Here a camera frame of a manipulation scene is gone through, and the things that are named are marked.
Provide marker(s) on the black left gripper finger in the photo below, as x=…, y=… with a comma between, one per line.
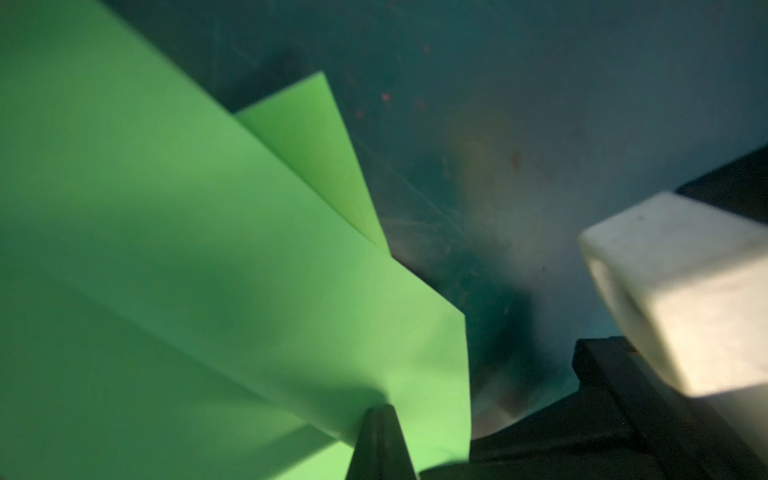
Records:
x=381, y=451

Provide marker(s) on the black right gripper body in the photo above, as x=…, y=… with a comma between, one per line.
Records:
x=623, y=422

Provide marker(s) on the green square paper sheet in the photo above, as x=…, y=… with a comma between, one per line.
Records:
x=175, y=302

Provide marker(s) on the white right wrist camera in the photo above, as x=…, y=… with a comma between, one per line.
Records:
x=686, y=283

